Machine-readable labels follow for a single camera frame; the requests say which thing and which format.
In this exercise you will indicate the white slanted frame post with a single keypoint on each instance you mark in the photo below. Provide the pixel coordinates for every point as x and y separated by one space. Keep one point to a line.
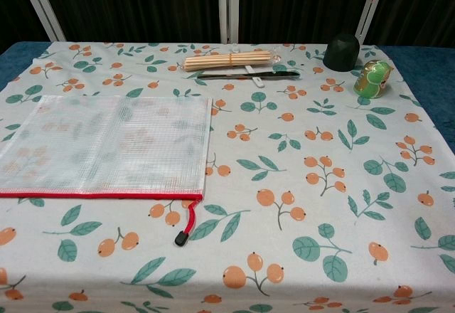
42 3
371 7

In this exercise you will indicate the green owl figurine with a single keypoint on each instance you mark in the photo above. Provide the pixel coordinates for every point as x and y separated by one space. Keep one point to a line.
373 80

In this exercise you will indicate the bundle of wooden sticks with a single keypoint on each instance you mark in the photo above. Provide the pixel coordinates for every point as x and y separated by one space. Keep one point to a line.
220 61

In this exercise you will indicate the clear mesh zipper pouch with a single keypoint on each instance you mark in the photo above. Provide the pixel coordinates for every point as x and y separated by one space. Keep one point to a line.
106 142

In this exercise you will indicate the white upright frame post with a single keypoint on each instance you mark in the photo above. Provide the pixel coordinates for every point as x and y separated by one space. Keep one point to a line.
228 7

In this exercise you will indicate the dark round cap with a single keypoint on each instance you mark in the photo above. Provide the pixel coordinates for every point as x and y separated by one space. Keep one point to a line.
341 53

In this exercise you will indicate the black pleated curtain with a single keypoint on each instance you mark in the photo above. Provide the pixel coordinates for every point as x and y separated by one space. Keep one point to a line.
142 3

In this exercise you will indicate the floral fruit print tablecloth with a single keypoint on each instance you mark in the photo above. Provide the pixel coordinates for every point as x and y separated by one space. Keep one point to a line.
284 149

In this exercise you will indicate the white plastic toothbrush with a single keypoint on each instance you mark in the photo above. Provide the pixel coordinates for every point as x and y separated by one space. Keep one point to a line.
256 81

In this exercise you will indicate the steel table knife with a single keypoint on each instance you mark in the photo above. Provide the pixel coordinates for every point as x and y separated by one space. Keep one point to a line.
249 75

